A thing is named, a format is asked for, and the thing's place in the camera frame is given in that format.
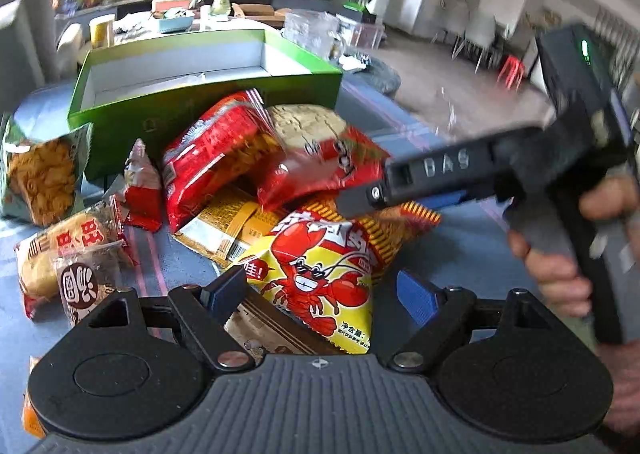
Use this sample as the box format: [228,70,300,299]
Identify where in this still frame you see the yellow cup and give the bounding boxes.
[89,14,117,48]

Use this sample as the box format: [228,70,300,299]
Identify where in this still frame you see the orange box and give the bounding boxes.
[152,0,194,16]

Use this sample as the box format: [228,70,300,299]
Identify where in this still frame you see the green snack packet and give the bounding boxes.
[0,117,94,228]

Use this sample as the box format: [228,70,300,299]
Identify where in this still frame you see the red stool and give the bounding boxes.
[497,57,527,91]

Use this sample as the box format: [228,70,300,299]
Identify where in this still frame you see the orange snack packet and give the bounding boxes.
[21,356,49,440]

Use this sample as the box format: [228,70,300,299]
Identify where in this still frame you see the gold snack packet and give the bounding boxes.
[172,181,289,270]

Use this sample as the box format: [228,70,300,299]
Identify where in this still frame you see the teal tray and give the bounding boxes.
[155,14,196,33]

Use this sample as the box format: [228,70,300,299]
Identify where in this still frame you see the yellow lobster print snack packet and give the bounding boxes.
[239,197,443,356]

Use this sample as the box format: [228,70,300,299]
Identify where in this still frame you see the red noodle snack packet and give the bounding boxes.
[160,89,287,235]

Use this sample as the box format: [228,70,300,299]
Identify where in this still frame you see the white side table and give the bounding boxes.
[112,17,282,46]

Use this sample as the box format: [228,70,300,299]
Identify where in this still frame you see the person's right hand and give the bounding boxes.
[506,174,640,432]

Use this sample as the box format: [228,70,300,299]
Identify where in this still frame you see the clear plastic jug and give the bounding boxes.
[282,9,347,61]

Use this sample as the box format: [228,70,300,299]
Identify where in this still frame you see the grey pouf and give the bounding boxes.
[345,52,402,96]

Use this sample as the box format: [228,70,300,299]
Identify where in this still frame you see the white dining chairs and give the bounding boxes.
[434,0,502,71]

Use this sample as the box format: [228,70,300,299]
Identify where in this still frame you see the small red snack packet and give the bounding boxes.
[122,138,164,231]

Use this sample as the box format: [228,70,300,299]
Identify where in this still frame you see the brown snack packet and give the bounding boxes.
[223,291,342,356]

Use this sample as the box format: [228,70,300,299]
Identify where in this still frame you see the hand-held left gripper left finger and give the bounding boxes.
[75,267,257,376]

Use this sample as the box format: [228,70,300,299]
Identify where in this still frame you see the clear brown bar packet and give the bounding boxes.
[52,241,129,328]

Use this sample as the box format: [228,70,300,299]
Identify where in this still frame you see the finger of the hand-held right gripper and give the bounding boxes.
[338,178,392,220]

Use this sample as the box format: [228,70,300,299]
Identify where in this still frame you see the rice cracker packet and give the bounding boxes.
[14,197,134,306]

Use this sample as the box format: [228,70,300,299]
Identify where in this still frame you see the clear plastic storage box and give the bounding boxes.
[337,14,387,48]

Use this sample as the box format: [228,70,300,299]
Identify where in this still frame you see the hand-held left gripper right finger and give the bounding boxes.
[386,270,572,376]

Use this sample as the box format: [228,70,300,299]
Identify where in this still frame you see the green cardboard box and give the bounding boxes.
[67,28,345,183]

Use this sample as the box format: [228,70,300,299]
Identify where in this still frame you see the open cardboard box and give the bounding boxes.
[232,2,292,26]

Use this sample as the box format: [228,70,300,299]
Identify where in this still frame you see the red cracker packet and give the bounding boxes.
[256,104,392,213]

